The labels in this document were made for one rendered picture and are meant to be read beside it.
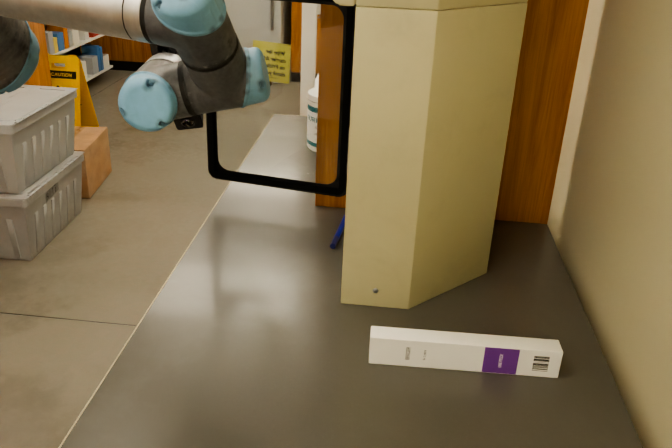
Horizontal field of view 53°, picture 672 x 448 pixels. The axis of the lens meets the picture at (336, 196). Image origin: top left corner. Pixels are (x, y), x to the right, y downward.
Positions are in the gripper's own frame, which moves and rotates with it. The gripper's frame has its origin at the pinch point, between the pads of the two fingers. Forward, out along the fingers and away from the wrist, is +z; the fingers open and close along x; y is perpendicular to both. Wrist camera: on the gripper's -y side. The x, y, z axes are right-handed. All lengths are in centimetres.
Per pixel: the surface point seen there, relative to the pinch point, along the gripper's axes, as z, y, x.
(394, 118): -27.3, -5.0, -32.7
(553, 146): 5, -25, -67
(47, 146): 172, -71, 109
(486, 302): -26, -39, -47
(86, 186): 214, -110, 113
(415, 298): -27, -36, -35
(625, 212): -26, -24, -68
